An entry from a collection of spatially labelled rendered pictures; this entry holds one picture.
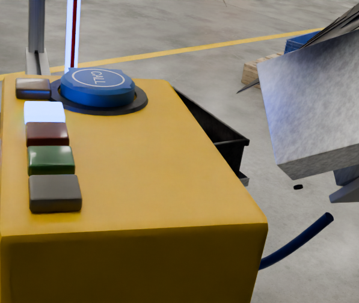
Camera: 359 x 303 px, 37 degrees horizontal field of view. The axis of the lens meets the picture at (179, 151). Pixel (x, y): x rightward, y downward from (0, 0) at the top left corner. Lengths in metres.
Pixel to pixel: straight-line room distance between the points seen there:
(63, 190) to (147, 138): 0.07
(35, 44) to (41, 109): 0.83
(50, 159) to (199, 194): 0.06
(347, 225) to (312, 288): 0.51
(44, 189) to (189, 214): 0.05
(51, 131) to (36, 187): 0.05
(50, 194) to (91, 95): 0.10
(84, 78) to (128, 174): 0.09
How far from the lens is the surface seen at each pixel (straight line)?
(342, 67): 0.61
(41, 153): 0.22
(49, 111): 0.26
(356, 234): 2.35
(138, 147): 0.24
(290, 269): 2.03
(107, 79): 0.29
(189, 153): 0.24
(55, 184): 0.20
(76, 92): 0.28
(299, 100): 0.61
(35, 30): 1.08
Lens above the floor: 1.18
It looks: 26 degrees down
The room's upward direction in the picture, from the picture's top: 8 degrees clockwise
